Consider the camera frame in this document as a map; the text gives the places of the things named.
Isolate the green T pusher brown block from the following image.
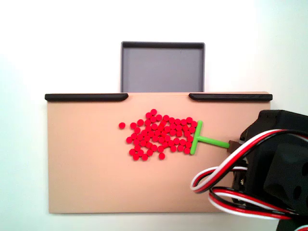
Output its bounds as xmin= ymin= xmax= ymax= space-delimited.
xmin=189 ymin=120 xmax=239 ymax=155

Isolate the black edge rail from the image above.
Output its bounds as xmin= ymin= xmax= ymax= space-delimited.
xmin=188 ymin=93 xmax=273 ymax=102
xmin=44 ymin=93 xmax=129 ymax=102

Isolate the red granule pile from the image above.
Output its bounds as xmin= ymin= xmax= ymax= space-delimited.
xmin=126 ymin=108 xmax=198 ymax=161

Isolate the grey plastic tray container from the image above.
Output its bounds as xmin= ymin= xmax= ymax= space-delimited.
xmin=120 ymin=41 xmax=206 ymax=93

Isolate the beige flat board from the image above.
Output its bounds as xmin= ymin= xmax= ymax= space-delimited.
xmin=46 ymin=91 xmax=271 ymax=214

